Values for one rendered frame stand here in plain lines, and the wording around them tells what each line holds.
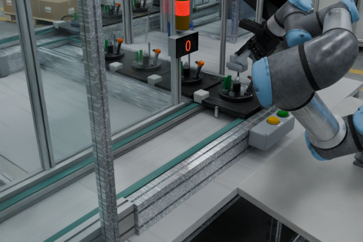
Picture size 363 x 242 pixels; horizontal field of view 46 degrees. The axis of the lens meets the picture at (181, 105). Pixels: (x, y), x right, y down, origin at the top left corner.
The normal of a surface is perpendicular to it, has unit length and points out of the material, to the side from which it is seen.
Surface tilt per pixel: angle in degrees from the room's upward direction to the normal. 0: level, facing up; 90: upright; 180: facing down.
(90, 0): 90
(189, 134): 0
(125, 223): 90
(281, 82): 85
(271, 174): 0
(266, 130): 0
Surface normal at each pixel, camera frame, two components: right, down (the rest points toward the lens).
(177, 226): 0.00, -0.90
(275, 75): -0.49, -0.04
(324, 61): -0.04, 0.02
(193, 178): 0.76, 0.28
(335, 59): 0.22, 0.01
